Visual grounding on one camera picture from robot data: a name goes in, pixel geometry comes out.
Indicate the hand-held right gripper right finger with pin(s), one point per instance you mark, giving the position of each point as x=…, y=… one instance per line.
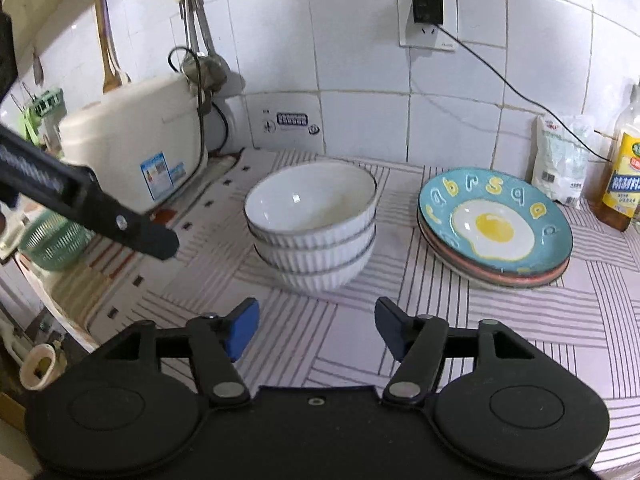
x=392, y=330

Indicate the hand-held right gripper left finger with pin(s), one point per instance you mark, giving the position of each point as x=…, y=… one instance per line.
x=245, y=330

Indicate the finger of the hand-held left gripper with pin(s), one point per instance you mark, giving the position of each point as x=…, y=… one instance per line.
x=145, y=235

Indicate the white ribbed bowl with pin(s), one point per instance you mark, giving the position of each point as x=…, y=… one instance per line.
x=315, y=280
x=310, y=200
x=310, y=252

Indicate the white carrot bear print plate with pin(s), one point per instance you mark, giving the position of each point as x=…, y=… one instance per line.
x=500, y=272

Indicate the blue fried egg plate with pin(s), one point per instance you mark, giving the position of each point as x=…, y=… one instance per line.
x=495, y=220

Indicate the green plastic holder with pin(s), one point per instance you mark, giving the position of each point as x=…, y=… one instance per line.
x=42, y=110

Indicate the green colander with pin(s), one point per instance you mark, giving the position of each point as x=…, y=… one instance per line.
x=52, y=240

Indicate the striped table mat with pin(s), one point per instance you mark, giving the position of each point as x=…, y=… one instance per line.
x=475, y=340

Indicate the white rice cooker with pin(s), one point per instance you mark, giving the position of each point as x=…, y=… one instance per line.
x=130, y=130

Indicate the wooden spatula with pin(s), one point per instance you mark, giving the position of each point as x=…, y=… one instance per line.
x=111, y=70

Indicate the cream cup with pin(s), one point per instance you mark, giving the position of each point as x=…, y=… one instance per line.
x=37, y=367

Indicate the metal ladle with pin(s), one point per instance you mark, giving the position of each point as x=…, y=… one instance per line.
x=205, y=67

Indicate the white salt bag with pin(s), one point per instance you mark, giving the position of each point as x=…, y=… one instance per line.
x=562, y=160

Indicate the yellow label oil bottle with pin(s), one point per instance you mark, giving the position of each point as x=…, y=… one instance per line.
x=622, y=180

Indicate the black plug adapter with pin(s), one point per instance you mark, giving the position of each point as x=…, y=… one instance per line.
x=427, y=7

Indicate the wall sticker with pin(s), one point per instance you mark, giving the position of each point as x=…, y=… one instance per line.
x=292, y=121

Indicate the white wall socket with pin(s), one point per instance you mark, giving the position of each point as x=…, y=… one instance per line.
x=450, y=35

